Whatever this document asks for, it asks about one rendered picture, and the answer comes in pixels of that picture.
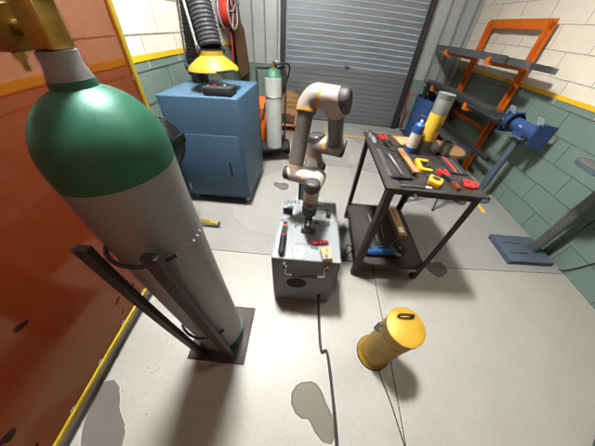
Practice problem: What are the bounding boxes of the black corrugated hose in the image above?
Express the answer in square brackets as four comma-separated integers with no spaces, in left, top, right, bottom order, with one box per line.
[178,0,220,53]

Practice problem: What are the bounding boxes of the yellow extraction hood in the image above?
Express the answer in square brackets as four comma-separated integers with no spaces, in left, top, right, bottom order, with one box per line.
[186,48,241,76]

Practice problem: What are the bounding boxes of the yellow round rod oven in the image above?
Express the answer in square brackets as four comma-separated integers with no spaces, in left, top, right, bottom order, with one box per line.
[356,306,428,372]

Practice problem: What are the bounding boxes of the grey welder body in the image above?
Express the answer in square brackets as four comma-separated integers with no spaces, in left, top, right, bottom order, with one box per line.
[271,203,343,301]

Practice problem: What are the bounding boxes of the large green grey gas cylinder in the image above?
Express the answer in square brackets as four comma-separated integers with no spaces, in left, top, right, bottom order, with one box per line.
[24,46,245,348]

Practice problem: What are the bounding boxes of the blue drum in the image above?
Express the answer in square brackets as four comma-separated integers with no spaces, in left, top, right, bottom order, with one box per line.
[403,92,437,138]

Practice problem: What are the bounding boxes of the grey steel square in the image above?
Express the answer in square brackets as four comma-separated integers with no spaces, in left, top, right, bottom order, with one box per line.
[375,147,415,181]

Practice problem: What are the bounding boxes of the red handled file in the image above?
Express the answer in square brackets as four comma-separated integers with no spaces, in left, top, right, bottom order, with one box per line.
[438,154,469,177]

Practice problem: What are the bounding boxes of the blue fume extractor cabinet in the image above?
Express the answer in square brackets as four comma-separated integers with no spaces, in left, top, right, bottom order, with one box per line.
[155,79,265,203]

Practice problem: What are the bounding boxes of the wooden disc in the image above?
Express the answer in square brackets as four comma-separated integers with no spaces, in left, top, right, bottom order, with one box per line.
[436,143,467,162]

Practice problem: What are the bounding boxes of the black cylinder floor rack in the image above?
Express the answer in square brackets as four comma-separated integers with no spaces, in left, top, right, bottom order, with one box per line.
[70,244,257,366]

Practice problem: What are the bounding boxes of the thin black oven cable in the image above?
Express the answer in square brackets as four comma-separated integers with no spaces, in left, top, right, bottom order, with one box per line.
[378,364,408,446]

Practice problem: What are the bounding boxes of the blue angle grinder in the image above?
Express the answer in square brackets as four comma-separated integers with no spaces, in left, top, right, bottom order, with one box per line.
[366,243,406,258]

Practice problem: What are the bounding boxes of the grey roller shutter door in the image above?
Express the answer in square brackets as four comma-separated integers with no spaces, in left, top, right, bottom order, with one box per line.
[280,0,439,127]

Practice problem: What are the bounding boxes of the black welder cable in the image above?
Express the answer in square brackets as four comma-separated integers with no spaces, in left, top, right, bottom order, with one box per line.
[316,293,340,446]

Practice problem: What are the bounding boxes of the blue white spray bottle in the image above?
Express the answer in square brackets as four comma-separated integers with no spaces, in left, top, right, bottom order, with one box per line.
[403,119,427,155]

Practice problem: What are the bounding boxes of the blue pedestal bench grinder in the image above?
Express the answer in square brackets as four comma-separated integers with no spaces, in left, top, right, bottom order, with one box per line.
[480,110,560,188]

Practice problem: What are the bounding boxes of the brass cylinder valve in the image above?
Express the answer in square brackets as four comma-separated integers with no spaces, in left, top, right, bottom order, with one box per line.
[0,0,76,72]

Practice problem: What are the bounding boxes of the red hose reel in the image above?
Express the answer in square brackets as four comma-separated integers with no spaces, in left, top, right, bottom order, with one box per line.
[216,0,240,30]

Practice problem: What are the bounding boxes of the grey welder carry handle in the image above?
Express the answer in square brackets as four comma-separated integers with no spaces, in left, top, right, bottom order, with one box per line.
[282,260,331,280]

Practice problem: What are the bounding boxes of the wooden block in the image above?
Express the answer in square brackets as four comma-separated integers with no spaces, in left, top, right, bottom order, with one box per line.
[387,205,409,241]

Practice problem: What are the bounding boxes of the orange welding screen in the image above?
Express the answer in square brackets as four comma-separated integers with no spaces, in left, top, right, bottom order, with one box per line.
[0,0,151,446]

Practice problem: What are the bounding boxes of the small green grey gas cylinder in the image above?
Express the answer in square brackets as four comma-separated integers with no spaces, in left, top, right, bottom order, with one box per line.
[263,59,284,148]

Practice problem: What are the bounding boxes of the black tool cart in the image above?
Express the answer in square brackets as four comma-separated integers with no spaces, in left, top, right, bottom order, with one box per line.
[344,129,492,281]

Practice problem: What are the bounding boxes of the yellow grey tube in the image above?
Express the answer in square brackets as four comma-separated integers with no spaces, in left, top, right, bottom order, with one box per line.
[420,90,458,146]

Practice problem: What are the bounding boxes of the blue base grey post stand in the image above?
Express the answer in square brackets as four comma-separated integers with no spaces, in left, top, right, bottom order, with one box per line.
[487,190,595,268]

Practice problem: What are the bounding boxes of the black box with red buttons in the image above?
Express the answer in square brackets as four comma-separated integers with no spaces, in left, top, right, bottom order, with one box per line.
[201,83,240,98]

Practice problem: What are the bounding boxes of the orange steel bar rack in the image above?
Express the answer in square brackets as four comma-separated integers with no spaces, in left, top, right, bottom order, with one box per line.
[424,18,562,171]

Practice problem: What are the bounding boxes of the brown board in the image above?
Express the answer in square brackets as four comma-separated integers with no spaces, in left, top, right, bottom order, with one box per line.
[231,22,251,79]

